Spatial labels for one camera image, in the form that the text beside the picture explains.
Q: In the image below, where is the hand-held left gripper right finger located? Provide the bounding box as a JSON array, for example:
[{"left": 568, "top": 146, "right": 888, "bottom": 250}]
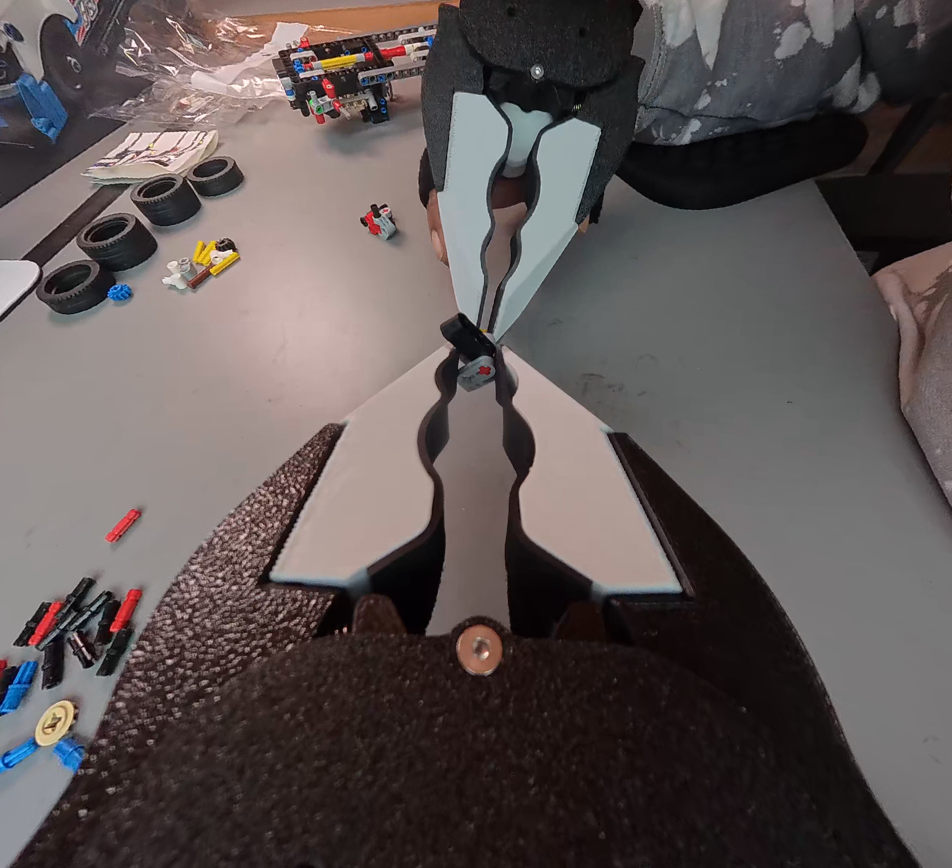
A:
[{"left": 498, "top": 347, "right": 685, "bottom": 597}]

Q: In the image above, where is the black toy tire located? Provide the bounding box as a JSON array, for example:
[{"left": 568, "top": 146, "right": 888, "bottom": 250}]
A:
[
  {"left": 76, "top": 213, "right": 157, "bottom": 272},
  {"left": 186, "top": 155, "right": 245, "bottom": 198},
  {"left": 130, "top": 172, "right": 202, "bottom": 227},
  {"left": 36, "top": 259, "right": 116, "bottom": 316}
]

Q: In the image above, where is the grey desk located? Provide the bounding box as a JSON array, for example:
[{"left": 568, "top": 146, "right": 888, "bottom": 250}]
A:
[{"left": 0, "top": 0, "right": 952, "bottom": 868}]

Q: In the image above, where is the sticker sheet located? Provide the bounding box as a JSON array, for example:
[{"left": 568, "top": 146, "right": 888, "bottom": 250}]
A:
[{"left": 80, "top": 129, "right": 221, "bottom": 185}]

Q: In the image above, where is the wooden board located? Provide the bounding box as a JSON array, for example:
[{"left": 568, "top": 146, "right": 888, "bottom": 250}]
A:
[{"left": 238, "top": 0, "right": 461, "bottom": 47}]

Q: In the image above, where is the person's right hand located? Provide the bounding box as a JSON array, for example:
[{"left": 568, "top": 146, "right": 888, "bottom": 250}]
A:
[{"left": 418, "top": 146, "right": 541, "bottom": 268}]

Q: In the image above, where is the pile of small connector pins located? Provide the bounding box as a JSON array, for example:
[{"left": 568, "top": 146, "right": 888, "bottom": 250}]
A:
[{"left": 0, "top": 574, "right": 146, "bottom": 774}]

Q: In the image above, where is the tan round gear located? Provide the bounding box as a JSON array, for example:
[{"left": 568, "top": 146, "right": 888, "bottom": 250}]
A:
[{"left": 36, "top": 699, "right": 79, "bottom": 744}]

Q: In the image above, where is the white crumpled plastic bag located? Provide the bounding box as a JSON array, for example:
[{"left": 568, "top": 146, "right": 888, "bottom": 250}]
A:
[{"left": 189, "top": 20, "right": 312, "bottom": 97}]

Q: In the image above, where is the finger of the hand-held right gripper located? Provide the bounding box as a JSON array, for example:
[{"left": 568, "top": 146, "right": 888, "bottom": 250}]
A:
[
  {"left": 489, "top": 123, "right": 603, "bottom": 346},
  {"left": 437, "top": 91, "right": 517, "bottom": 327}
]

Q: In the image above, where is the toy brick car chassis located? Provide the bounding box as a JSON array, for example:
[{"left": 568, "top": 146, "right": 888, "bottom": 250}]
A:
[{"left": 274, "top": 23, "right": 440, "bottom": 126}]

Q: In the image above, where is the person's right forearm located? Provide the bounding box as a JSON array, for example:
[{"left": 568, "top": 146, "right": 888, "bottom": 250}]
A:
[{"left": 628, "top": 0, "right": 952, "bottom": 147}]

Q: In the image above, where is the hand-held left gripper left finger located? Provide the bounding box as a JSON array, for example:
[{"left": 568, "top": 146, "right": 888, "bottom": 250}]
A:
[{"left": 266, "top": 348, "right": 458, "bottom": 582}]

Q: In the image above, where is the toy car set box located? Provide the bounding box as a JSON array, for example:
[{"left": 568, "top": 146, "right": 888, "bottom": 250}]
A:
[{"left": 0, "top": 0, "right": 187, "bottom": 208}]

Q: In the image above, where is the clear plastic bag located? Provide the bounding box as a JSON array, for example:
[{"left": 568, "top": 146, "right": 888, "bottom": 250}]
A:
[{"left": 88, "top": 11, "right": 313, "bottom": 126}]

